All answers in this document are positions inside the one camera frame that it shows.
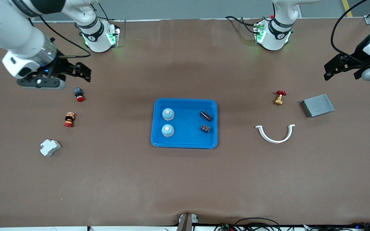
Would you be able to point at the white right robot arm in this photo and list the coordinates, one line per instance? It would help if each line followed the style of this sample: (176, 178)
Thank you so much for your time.
(11, 29)

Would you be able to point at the white half-round pipe clamp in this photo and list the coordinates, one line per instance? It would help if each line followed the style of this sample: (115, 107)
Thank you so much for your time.
(275, 141)

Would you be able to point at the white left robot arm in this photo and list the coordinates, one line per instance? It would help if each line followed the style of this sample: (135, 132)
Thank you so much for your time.
(275, 35)

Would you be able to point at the red pushbutton with black body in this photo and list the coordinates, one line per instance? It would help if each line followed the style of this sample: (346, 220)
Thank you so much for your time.
(79, 96)

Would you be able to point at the blue plastic tray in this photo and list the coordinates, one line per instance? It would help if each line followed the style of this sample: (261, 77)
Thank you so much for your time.
(185, 138)

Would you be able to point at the blue bell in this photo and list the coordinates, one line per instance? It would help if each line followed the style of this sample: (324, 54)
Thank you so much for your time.
(168, 130)
(168, 114)

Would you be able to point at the grey table edge bracket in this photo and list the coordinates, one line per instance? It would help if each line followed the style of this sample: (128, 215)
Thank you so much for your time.
(186, 223)

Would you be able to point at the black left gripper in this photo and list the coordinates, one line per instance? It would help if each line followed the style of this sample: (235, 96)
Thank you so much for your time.
(354, 61)

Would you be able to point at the white circuit breaker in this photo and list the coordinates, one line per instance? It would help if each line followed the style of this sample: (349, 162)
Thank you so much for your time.
(49, 147)

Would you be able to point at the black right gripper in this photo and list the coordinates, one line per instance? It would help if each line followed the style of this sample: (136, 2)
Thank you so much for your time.
(62, 66)

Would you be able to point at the white table edge rail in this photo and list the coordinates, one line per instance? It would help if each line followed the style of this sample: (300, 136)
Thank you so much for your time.
(27, 229)

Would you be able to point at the red yellow stacked pushbutton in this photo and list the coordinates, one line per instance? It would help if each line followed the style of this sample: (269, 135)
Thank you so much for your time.
(69, 119)

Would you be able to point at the dark brown electrolytic capacitor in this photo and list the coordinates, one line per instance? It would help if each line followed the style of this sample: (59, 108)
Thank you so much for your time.
(205, 115)

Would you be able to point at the silver metal module box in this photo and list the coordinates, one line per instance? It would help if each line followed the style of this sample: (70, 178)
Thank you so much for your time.
(320, 105)

